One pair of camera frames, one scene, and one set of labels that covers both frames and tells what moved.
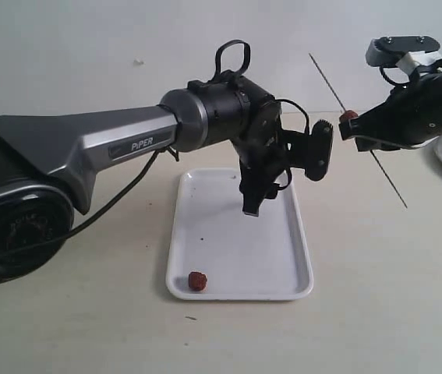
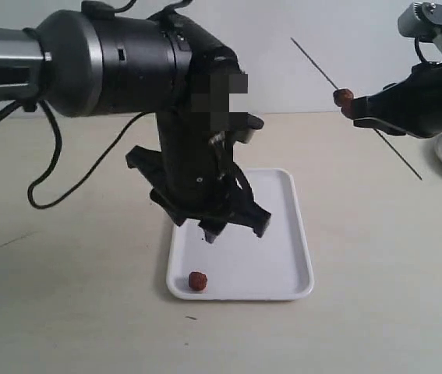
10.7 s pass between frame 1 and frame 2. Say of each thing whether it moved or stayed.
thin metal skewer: moved
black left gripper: moved
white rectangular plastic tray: stayed
